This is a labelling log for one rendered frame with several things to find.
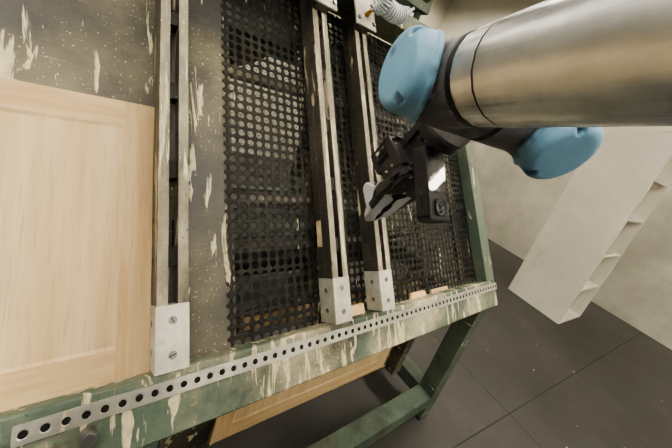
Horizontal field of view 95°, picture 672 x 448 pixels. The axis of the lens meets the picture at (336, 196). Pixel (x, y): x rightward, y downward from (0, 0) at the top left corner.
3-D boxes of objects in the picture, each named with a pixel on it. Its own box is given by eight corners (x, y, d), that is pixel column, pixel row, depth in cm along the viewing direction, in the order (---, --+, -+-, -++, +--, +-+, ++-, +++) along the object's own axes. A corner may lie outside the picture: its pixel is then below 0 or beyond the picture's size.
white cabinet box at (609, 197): (558, 324, 325) (683, 136, 262) (507, 288, 369) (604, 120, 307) (579, 316, 358) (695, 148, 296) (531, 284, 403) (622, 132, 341)
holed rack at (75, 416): (10, 447, 47) (9, 449, 46) (12, 425, 47) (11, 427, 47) (495, 288, 151) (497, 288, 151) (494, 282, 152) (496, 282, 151)
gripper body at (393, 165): (397, 165, 58) (442, 116, 51) (417, 201, 54) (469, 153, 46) (366, 159, 54) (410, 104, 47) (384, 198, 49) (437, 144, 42)
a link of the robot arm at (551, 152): (482, 170, 30) (443, 105, 37) (557, 191, 34) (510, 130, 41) (552, 102, 25) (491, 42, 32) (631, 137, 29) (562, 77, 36)
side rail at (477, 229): (465, 280, 155) (486, 281, 147) (435, 79, 173) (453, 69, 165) (472, 278, 160) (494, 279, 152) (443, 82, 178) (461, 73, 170)
